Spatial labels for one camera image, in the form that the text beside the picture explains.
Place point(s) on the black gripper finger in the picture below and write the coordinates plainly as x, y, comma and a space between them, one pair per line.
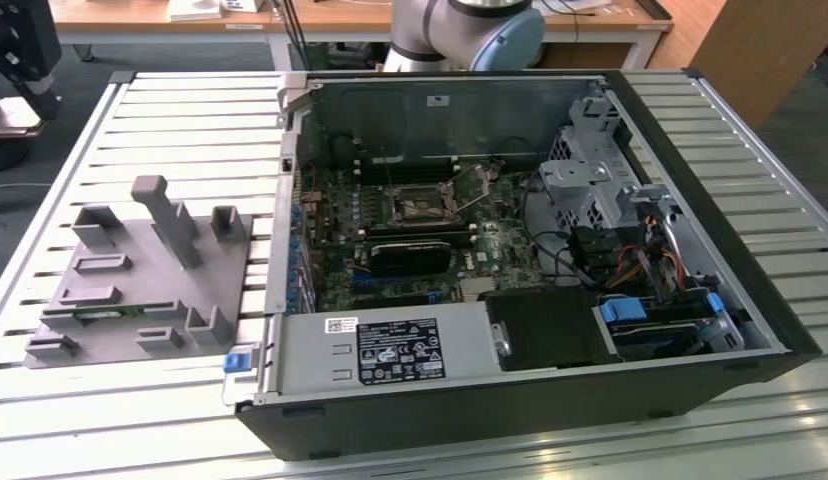
43, 97

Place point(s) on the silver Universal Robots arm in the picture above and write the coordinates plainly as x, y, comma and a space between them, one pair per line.
421, 30

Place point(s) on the CPU socket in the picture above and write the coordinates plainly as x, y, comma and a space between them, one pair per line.
421, 202

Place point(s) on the white flat box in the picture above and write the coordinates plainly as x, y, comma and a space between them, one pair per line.
197, 12

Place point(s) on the white device blue buttons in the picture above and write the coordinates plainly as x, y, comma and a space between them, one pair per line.
244, 5

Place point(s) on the grey parts rack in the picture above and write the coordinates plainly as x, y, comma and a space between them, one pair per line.
154, 285

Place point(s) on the green RAM stick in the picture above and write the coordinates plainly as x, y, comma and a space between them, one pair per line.
130, 311

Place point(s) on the blue case latch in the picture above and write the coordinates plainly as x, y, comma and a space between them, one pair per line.
235, 363

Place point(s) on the white barcode sticker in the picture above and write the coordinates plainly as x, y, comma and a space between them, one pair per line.
338, 324

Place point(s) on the black graphics card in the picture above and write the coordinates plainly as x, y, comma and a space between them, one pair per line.
410, 260

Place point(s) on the silver power supply unit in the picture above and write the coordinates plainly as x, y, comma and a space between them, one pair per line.
308, 360

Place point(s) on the black power supply label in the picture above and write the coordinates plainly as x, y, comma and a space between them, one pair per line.
401, 350

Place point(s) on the green motherboard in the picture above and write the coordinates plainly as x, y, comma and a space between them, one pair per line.
501, 250

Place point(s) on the silver finned heatsink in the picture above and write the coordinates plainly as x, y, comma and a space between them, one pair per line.
478, 290

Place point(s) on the silver metal drive cage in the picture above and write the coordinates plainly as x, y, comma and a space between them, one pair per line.
574, 175

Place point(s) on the silver shroud latch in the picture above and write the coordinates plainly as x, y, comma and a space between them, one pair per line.
502, 340

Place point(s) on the black plastic shroud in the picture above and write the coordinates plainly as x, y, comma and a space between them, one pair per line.
554, 330

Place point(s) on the black open PC case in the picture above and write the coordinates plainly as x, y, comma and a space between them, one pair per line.
454, 425

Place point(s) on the blue disk carrier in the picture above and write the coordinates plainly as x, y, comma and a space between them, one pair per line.
621, 310

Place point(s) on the wooden cabinet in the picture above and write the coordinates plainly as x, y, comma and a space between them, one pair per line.
755, 50

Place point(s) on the wooden desk white frame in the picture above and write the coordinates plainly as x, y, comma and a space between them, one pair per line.
608, 24
154, 22

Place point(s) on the white case wall label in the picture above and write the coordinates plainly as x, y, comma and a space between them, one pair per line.
437, 101

